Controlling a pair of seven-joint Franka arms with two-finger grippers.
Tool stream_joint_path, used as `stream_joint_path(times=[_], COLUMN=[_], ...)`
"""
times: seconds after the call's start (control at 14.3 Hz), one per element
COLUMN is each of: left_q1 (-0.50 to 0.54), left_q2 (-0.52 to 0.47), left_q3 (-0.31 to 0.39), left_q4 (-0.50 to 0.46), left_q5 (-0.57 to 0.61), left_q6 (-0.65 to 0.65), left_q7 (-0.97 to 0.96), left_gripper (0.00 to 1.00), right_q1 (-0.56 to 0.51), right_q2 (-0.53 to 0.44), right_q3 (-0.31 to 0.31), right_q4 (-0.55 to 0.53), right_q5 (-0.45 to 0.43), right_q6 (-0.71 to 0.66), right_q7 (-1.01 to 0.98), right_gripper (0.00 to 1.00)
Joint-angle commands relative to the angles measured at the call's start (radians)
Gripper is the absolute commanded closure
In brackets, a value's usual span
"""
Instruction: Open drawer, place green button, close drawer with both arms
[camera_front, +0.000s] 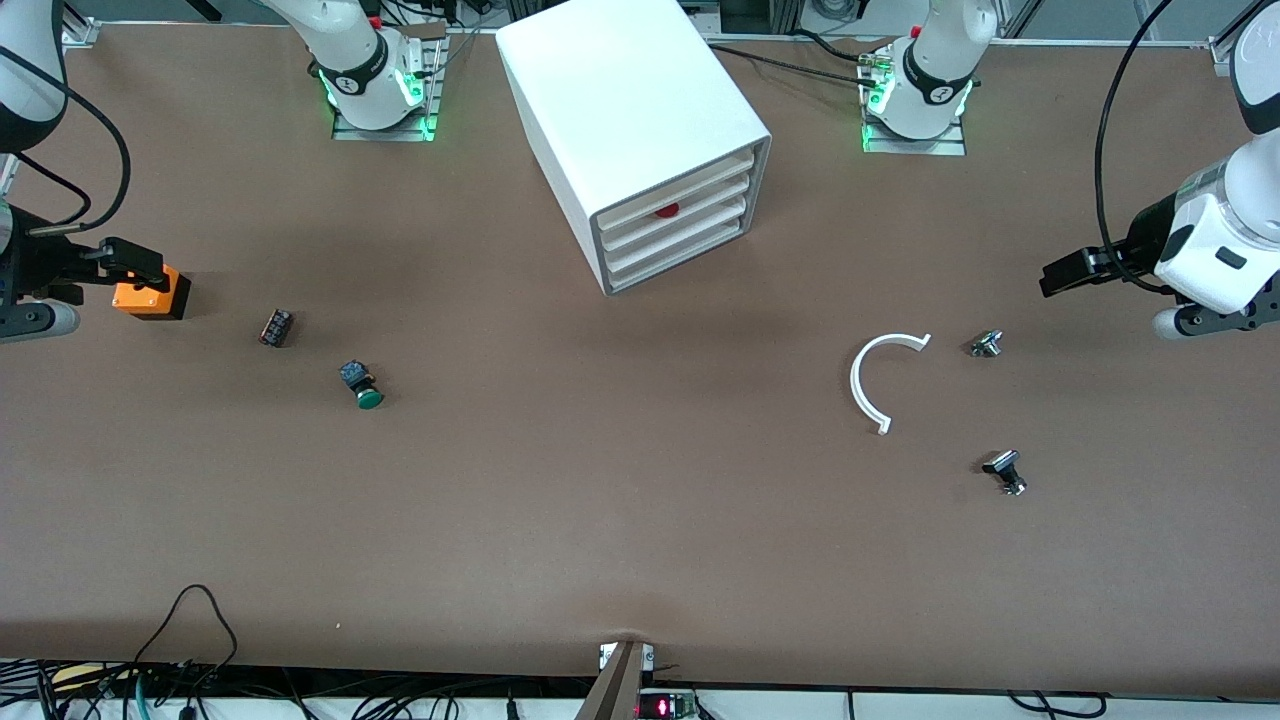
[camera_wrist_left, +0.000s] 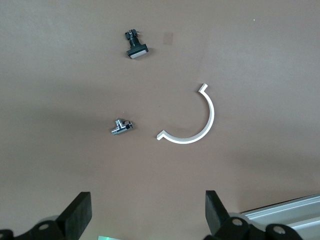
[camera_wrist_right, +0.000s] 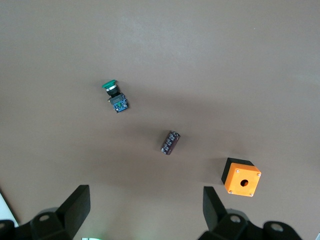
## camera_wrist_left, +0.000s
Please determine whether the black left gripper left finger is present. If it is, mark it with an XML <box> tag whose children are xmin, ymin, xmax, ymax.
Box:
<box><xmin>29</xmin><ymin>191</ymin><xmax>93</xmax><ymax>240</ymax></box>

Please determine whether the white drawer cabinet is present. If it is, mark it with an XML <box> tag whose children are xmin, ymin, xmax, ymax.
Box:
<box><xmin>239</xmin><ymin>193</ymin><xmax>320</xmax><ymax>240</ymax></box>

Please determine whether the chrome T fitting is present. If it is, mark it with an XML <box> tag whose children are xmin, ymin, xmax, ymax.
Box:
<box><xmin>110</xmin><ymin>118</ymin><xmax>134</xmax><ymax>136</ymax></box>

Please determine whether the clear tape patch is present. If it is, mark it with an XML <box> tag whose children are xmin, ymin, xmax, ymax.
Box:
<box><xmin>162</xmin><ymin>31</ymin><xmax>175</xmax><ymax>46</ymax></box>

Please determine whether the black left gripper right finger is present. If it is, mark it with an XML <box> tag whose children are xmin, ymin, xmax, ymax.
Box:
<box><xmin>205</xmin><ymin>190</ymin><xmax>252</xmax><ymax>240</ymax></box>

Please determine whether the white semicircular bracket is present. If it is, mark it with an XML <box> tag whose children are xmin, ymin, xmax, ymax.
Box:
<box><xmin>156</xmin><ymin>83</ymin><xmax>215</xmax><ymax>145</ymax></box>

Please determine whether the black switch with grey cap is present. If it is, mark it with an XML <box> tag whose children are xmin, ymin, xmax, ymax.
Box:
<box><xmin>123</xmin><ymin>29</ymin><xmax>150</xmax><ymax>60</ymax></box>

